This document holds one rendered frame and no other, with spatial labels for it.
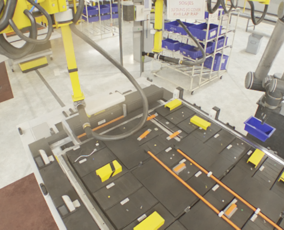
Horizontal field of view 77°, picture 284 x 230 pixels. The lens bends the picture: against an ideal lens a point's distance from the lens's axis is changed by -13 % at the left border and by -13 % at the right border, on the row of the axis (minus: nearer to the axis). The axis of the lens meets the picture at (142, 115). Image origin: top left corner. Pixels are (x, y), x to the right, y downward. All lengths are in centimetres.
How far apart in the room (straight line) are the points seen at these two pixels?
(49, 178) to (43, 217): 97
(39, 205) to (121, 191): 151
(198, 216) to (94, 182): 65
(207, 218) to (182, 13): 159
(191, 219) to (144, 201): 29
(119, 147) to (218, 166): 71
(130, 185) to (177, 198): 29
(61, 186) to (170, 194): 75
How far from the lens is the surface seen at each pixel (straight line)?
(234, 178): 142
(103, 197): 125
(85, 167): 141
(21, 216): 262
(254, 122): 186
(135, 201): 122
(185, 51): 400
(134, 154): 143
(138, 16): 403
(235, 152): 159
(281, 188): 153
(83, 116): 122
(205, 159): 145
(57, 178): 157
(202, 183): 134
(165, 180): 129
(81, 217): 136
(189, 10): 190
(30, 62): 595
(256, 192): 142
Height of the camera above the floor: 207
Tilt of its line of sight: 37 degrees down
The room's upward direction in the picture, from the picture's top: straight up
